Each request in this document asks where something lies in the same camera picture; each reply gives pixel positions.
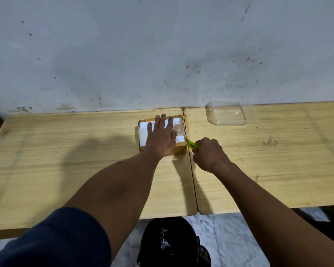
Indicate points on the dark sandal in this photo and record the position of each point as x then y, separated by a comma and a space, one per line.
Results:
204, 257

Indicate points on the dark object under table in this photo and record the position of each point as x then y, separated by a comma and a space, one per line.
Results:
327, 222

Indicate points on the clear plastic container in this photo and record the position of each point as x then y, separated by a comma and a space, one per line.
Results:
227, 114

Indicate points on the black printed trousers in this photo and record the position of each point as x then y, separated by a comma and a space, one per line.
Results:
169, 241

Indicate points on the green utility knife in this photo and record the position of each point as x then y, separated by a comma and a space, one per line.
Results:
191, 144

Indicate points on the person's right hand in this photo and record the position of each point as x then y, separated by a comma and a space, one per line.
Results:
209, 155

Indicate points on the person's left little finger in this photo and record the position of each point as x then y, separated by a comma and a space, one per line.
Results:
149, 128

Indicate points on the dark blue sleeve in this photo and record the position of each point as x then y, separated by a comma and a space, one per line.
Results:
55, 241

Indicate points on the person's left thumb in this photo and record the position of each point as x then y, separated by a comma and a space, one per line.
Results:
174, 135

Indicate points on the cardboard box with white label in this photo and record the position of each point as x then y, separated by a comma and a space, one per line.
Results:
179, 136

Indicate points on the person's right forearm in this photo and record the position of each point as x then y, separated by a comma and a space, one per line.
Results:
270, 216

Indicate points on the person's left middle finger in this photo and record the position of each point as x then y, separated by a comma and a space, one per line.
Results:
163, 121

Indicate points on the person's left hand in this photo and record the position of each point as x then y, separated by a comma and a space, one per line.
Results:
161, 141

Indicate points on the person's left forearm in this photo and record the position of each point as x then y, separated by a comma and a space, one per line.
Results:
122, 189

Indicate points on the person's right fingers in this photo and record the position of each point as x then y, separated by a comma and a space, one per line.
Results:
203, 144

